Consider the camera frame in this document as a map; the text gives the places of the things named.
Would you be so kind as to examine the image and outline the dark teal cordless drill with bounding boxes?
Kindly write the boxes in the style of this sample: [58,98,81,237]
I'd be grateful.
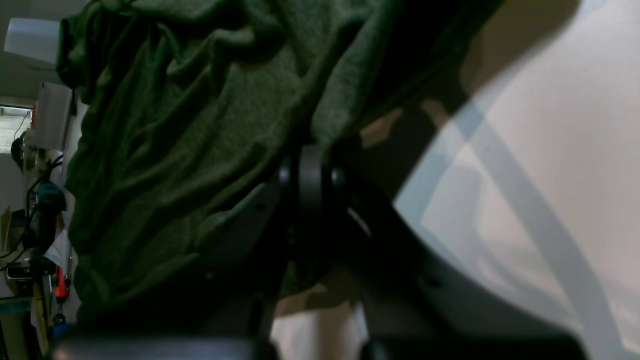
[20,180,69,269]

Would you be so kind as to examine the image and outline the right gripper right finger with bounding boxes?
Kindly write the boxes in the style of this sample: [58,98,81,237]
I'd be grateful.
[322,154,586,360]

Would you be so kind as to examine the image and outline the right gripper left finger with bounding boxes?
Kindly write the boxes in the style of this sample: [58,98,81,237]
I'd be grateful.
[50,145,326,360]

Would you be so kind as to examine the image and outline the dark green t-shirt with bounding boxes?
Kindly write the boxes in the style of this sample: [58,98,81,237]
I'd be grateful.
[55,0,502,324]

